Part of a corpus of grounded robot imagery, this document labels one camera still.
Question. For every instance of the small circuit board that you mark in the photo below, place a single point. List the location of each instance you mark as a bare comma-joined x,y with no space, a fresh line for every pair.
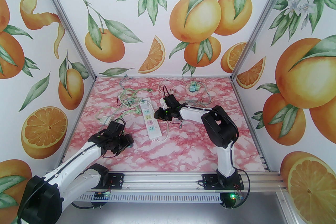
239,196
101,195

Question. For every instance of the white power strip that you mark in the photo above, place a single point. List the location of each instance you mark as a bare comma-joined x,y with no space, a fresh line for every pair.
149,123

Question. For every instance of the aluminium frame post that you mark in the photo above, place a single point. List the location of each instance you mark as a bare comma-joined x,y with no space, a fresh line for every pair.
253,34
67,18

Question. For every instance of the perforated metal strip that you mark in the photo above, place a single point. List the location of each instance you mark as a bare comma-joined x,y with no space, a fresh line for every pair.
157,197

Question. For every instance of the aluminium frame crossbar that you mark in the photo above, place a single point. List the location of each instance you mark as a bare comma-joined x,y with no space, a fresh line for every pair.
157,77

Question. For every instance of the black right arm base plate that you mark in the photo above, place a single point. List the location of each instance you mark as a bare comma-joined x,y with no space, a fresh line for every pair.
210,182

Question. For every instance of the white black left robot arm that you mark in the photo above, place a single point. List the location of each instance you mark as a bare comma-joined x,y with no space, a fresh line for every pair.
76,160

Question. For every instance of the aluminium side slats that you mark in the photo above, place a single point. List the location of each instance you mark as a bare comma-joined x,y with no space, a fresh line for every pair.
264,163

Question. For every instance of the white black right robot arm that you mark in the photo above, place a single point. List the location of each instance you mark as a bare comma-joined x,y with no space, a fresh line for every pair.
191,114

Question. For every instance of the aluminium mounting rail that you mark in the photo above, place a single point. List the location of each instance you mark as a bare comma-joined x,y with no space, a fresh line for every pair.
162,181

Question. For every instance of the black round housing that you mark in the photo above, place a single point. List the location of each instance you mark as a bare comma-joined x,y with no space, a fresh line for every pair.
227,202
95,205

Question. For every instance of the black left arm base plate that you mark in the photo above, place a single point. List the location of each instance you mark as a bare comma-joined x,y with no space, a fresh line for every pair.
116,181

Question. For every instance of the small white adapter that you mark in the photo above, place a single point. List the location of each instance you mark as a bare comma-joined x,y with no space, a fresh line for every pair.
105,120

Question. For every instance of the grey metal shelf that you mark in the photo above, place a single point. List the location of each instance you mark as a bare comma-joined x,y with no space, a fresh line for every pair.
170,213

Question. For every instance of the green charger plug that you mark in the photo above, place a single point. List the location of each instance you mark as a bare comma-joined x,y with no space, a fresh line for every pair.
188,89

